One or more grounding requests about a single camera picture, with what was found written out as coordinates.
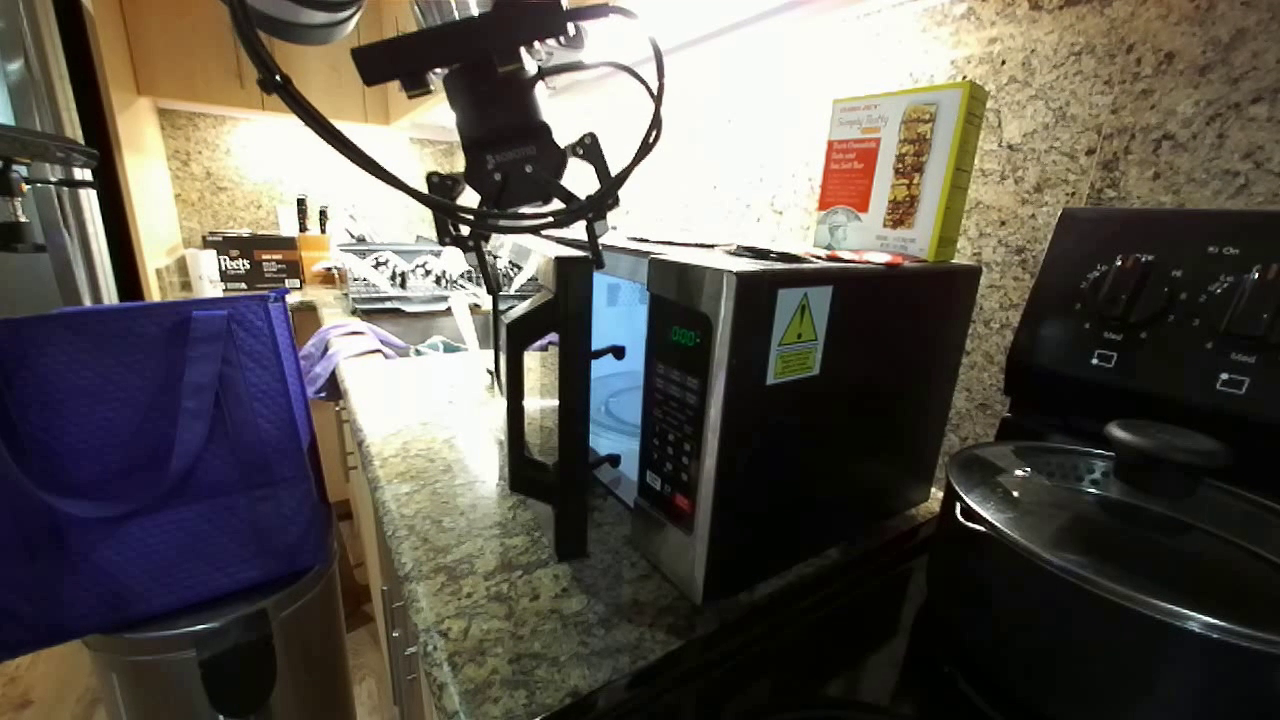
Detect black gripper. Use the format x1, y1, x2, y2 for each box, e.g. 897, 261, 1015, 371
425, 57, 628, 269

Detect black microwave door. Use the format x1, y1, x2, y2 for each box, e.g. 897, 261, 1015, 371
502, 252, 597, 565

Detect markers on microwave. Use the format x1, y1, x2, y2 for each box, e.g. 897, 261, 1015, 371
736, 241, 928, 270

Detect stainless black microwave oven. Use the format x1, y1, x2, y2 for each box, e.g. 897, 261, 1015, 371
532, 236, 983, 613

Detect dish rack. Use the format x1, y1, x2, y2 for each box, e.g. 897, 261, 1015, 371
328, 226, 488, 319

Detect wooden knife block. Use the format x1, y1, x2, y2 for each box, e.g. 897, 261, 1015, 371
290, 192, 339, 288

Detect black printed box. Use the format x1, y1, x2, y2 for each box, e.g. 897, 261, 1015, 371
195, 231, 310, 300

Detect yellow warning sticker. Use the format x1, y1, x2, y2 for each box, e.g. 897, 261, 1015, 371
765, 280, 839, 391

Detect white green food box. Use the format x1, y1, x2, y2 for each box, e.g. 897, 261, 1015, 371
810, 77, 992, 269

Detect blue insulated shopping bag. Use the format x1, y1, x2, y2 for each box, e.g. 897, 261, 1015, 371
0, 288, 414, 663

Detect stainless refrigerator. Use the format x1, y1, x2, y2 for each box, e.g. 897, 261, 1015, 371
0, 0, 130, 319

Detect stainless trash can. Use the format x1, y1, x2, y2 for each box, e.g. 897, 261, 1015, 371
81, 556, 362, 720

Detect glass pot lid black knob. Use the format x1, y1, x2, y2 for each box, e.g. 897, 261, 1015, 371
940, 414, 1280, 660

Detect black cooking pot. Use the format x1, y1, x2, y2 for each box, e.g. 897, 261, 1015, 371
928, 456, 1280, 720

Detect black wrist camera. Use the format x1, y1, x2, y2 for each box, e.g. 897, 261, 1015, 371
347, 0, 577, 92

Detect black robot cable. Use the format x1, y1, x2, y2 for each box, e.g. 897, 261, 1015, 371
220, 0, 671, 270

